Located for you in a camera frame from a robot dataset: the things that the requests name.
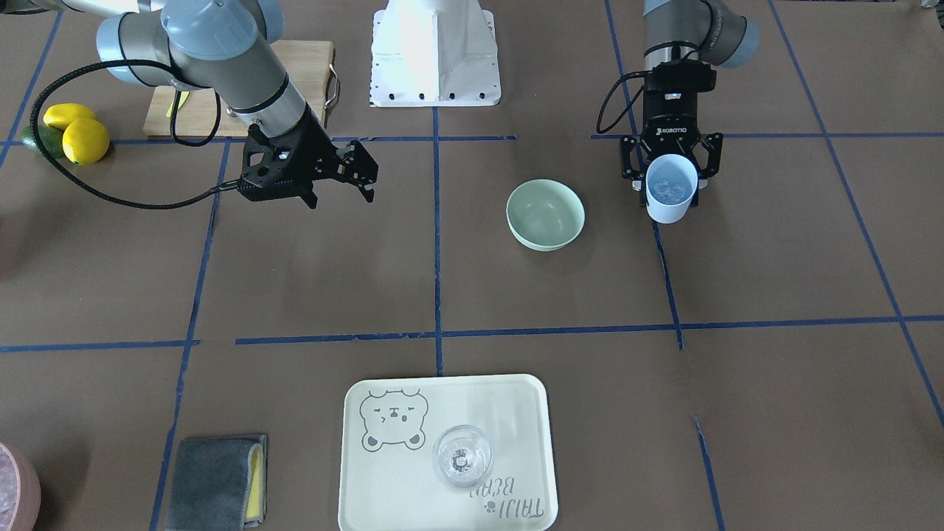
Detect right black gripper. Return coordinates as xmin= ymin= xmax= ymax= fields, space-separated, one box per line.
xmin=238 ymin=118 xmax=378 ymax=209

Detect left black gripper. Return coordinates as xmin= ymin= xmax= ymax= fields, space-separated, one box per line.
xmin=618 ymin=63 xmax=724 ymax=191

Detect light blue plastic cup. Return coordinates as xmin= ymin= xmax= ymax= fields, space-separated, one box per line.
xmin=644 ymin=154 xmax=698 ymax=224

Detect green ceramic bowl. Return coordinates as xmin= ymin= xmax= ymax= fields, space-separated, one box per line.
xmin=505 ymin=179 xmax=586 ymax=252

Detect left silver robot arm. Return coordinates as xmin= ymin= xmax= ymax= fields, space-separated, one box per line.
xmin=614 ymin=1 xmax=760 ymax=192

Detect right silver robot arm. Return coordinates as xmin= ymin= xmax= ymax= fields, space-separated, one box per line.
xmin=2 ymin=1 xmax=378 ymax=209

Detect pink bowl of ice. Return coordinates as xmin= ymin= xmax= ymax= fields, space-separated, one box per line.
xmin=1 ymin=443 xmax=41 ymax=530

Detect wooden cutting board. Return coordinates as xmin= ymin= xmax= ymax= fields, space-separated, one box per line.
xmin=143 ymin=40 xmax=335 ymax=139

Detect yellow plastic knife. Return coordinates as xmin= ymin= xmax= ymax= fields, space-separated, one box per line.
xmin=165 ymin=90 xmax=191 ymax=119

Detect yellow lemon lower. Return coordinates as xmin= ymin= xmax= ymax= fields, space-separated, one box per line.
xmin=62 ymin=118 xmax=111 ymax=165

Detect yellow lemon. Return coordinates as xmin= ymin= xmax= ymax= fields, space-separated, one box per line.
xmin=43 ymin=102 xmax=97 ymax=132
xmin=62 ymin=118 xmax=111 ymax=165

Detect clear wine glass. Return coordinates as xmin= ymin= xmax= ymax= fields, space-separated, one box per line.
xmin=432 ymin=424 xmax=493 ymax=490

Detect cream bear tray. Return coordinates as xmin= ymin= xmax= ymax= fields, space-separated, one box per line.
xmin=338 ymin=374 xmax=559 ymax=530

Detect yellow lemon upper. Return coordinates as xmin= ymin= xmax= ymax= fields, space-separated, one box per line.
xmin=43 ymin=102 xmax=97 ymax=132

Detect green lime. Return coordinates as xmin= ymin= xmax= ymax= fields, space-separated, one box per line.
xmin=21 ymin=123 xmax=66 ymax=160

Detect grey folded cloth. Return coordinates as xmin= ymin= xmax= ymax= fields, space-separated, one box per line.
xmin=164 ymin=434 xmax=268 ymax=530

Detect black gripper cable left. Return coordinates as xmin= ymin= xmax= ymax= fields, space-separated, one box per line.
xmin=594 ymin=72 xmax=650 ymax=141

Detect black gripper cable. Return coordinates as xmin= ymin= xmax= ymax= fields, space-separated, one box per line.
xmin=594 ymin=72 xmax=650 ymax=141
xmin=29 ymin=59 xmax=244 ymax=211

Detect white pedestal column base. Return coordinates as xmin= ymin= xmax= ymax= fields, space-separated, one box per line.
xmin=369 ymin=1 xmax=502 ymax=108

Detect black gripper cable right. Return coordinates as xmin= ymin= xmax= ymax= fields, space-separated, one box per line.
xmin=29 ymin=59 xmax=244 ymax=211

